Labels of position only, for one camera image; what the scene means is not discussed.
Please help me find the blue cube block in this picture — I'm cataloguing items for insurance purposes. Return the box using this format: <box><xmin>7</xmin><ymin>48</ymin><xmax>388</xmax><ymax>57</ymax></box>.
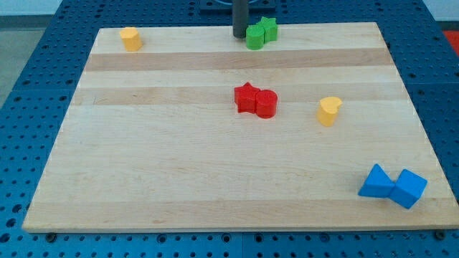
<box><xmin>389</xmin><ymin>169</ymin><xmax>427</xmax><ymax>209</ymax></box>

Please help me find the red star block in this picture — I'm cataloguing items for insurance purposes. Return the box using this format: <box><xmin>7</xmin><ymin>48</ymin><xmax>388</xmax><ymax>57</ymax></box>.
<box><xmin>234</xmin><ymin>82</ymin><xmax>260</xmax><ymax>113</ymax></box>

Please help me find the red circle block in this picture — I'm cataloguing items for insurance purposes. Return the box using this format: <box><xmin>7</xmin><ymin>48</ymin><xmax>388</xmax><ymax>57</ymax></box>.
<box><xmin>255</xmin><ymin>90</ymin><xmax>278</xmax><ymax>119</ymax></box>

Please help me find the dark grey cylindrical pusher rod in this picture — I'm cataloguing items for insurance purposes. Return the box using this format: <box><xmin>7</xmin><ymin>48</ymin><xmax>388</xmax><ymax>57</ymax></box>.
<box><xmin>232</xmin><ymin>0</ymin><xmax>249</xmax><ymax>39</ymax></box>

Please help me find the blue triangle block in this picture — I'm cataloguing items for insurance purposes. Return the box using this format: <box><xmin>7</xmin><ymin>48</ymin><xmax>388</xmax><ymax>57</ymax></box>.
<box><xmin>358</xmin><ymin>163</ymin><xmax>395</xmax><ymax>198</ymax></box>

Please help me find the light wooden board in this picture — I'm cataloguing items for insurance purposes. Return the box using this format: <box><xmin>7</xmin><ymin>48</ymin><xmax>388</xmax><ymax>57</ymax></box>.
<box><xmin>23</xmin><ymin>22</ymin><xmax>458</xmax><ymax>233</ymax></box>

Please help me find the green star block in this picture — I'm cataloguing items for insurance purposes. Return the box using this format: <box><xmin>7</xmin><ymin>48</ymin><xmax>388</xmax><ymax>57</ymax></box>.
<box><xmin>257</xmin><ymin>16</ymin><xmax>278</xmax><ymax>44</ymax></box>

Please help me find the green circle block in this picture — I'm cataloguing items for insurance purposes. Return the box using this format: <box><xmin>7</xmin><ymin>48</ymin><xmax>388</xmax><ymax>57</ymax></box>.
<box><xmin>245</xmin><ymin>24</ymin><xmax>265</xmax><ymax>50</ymax></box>

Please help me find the yellow hexagon block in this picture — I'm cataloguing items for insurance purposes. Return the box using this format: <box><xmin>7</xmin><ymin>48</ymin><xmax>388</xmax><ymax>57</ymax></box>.
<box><xmin>120</xmin><ymin>27</ymin><xmax>143</xmax><ymax>52</ymax></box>

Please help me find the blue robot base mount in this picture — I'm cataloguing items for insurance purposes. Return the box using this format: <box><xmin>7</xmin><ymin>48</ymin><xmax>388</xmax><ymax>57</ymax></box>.
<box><xmin>197</xmin><ymin>0</ymin><xmax>276</xmax><ymax>13</ymax></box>

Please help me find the yellow heart block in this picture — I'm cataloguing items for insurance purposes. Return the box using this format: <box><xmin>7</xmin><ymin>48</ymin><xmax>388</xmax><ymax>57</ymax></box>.
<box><xmin>316</xmin><ymin>96</ymin><xmax>343</xmax><ymax>127</ymax></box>

